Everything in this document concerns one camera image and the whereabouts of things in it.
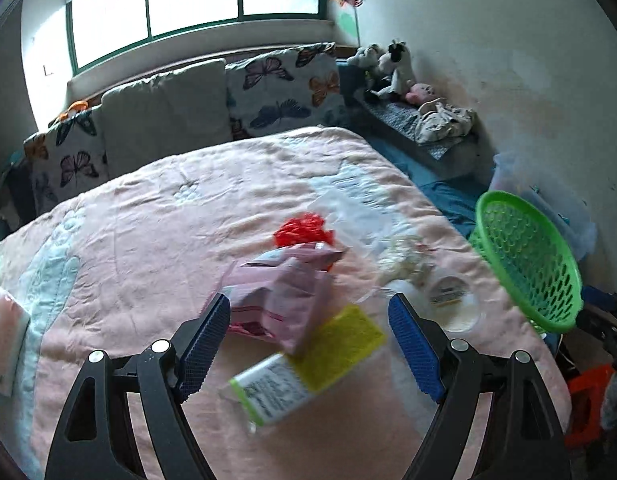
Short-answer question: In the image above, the pink plush toy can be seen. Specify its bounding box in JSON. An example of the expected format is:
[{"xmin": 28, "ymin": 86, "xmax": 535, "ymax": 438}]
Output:
[{"xmin": 405, "ymin": 82, "xmax": 436, "ymax": 106}]

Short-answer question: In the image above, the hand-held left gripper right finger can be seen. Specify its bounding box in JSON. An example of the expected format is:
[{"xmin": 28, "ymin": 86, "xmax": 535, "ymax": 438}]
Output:
[{"xmin": 387, "ymin": 292, "xmax": 573, "ymax": 480}]

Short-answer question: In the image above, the green plastic basket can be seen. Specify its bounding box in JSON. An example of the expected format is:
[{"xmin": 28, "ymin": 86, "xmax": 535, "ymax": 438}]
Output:
[{"xmin": 471, "ymin": 190, "xmax": 585, "ymax": 335}]

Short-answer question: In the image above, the clear plastic container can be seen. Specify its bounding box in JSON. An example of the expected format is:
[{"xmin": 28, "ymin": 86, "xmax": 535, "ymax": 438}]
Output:
[{"xmin": 425, "ymin": 267, "xmax": 488, "ymax": 333}]

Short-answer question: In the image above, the clear plastic storage bag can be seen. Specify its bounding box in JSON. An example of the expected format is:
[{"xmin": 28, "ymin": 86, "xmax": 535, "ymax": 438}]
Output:
[{"xmin": 491, "ymin": 150, "xmax": 599, "ymax": 261}]

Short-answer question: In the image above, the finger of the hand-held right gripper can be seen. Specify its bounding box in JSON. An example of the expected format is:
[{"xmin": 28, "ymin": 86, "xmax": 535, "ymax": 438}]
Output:
[
  {"xmin": 578, "ymin": 305, "xmax": 617, "ymax": 358},
  {"xmin": 583, "ymin": 285, "xmax": 616, "ymax": 311}
]

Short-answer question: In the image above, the white tissue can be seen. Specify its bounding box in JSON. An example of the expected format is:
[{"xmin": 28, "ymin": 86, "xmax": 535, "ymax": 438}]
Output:
[{"xmin": 378, "ymin": 235, "xmax": 436, "ymax": 281}]

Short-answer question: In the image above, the small teal object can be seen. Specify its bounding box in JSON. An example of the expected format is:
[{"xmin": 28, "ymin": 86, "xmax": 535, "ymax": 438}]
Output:
[{"xmin": 3, "ymin": 155, "xmax": 26, "ymax": 181}]

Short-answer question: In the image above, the orange red snack wrapper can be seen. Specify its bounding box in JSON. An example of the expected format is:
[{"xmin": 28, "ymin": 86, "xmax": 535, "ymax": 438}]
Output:
[{"xmin": 273, "ymin": 213, "xmax": 336, "ymax": 248}]

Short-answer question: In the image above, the grey plush toy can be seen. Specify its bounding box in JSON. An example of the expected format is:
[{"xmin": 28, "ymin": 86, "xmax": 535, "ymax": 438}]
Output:
[{"xmin": 345, "ymin": 44, "xmax": 386, "ymax": 71}]

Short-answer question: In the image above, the pink snack bag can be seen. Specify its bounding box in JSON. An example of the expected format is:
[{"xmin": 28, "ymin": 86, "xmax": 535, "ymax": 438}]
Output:
[{"xmin": 223, "ymin": 242, "xmax": 349, "ymax": 353}]

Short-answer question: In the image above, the black white cow plush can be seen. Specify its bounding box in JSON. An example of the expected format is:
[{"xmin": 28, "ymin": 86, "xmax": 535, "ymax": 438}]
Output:
[{"xmin": 365, "ymin": 39, "xmax": 416, "ymax": 101}]

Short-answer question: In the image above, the blue bed sheet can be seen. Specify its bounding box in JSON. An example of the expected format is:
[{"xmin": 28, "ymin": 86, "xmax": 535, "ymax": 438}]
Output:
[{"xmin": 338, "ymin": 60, "xmax": 489, "ymax": 241}]

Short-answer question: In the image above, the butterfly print pillow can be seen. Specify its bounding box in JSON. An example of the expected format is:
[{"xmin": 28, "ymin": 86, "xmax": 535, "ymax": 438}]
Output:
[
  {"xmin": 23, "ymin": 107, "xmax": 109, "ymax": 216},
  {"xmin": 225, "ymin": 42, "xmax": 349, "ymax": 141}
]

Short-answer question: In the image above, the patterned bench cushion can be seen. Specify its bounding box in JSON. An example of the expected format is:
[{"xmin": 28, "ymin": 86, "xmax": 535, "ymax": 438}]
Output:
[{"xmin": 358, "ymin": 97, "xmax": 481, "ymax": 178}]

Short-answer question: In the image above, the patterned cloth bundle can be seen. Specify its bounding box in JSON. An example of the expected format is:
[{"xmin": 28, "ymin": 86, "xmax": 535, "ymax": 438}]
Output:
[{"xmin": 414, "ymin": 101, "xmax": 478, "ymax": 143}]

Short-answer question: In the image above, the orange toy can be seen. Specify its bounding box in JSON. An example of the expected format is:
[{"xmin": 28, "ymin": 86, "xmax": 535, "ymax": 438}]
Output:
[{"xmin": 58, "ymin": 101, "xmax": 92, "ymax": 121}]

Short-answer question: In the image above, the pink tissue pack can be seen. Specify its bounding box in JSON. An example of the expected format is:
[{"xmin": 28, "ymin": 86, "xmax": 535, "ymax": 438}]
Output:
[{"xmin": 0, "ymin": 280, "xmax": 32, "ymax": 396}]

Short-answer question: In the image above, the green framed window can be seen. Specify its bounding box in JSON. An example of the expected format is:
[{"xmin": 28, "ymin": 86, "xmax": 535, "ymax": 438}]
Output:
[{"xmin": 66, "ymin": 0, "xmax": 330, "ymax": 75}]

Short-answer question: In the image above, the grey pillow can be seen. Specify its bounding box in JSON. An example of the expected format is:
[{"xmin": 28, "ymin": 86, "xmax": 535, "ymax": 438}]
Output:
[{"xmin": 101, "ymin": 58, "xmax": 234, "ymax": 178}]

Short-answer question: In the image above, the white and yellow carton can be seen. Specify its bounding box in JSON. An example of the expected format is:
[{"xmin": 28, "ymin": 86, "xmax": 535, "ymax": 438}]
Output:
[{"xmin": 228, "ymin": 305, "xmax": 386, "ymax": 428}]

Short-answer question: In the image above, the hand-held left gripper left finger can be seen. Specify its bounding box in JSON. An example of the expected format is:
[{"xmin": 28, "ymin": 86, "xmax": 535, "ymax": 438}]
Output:
[{"xmin": 44, "ymin": 292, "xmax": 232, "ymax": 480}]

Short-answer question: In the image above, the pink blanket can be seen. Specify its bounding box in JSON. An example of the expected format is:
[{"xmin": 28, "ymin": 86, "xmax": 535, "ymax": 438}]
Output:
[{"xmin": 0, "ymin": 125, "xmax": 571, "ymax": 480}]

